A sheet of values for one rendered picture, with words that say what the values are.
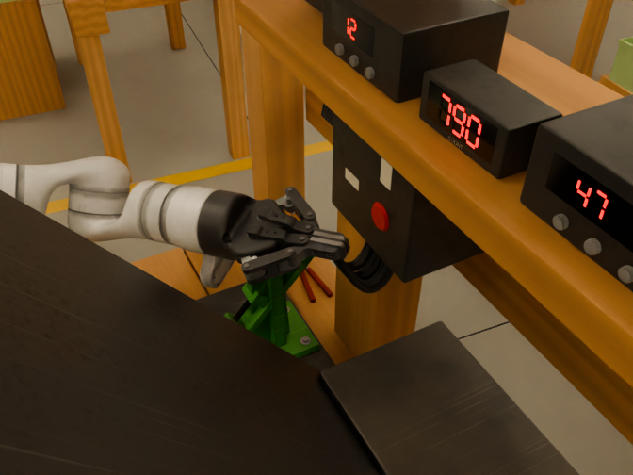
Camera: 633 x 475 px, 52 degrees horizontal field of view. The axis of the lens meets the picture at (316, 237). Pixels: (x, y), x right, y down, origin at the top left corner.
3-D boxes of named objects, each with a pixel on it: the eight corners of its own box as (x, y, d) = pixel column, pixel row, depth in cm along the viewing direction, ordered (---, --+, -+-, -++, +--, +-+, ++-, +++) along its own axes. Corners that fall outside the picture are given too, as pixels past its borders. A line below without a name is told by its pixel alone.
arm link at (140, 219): (155, 264, 73) (161, 186, 72) (53, 239, 79) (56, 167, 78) (191, 255, 80) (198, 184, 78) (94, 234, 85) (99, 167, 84)
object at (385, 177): (400, 286, 73) (413, 176, 63) (327, 204, 84) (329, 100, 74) (488, 252, 77) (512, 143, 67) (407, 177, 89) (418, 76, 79)
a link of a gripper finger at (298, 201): (283, 188, 73) (300, 221, 69) (298, 182, 73) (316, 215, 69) (288, 204, 75) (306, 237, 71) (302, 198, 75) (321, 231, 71)
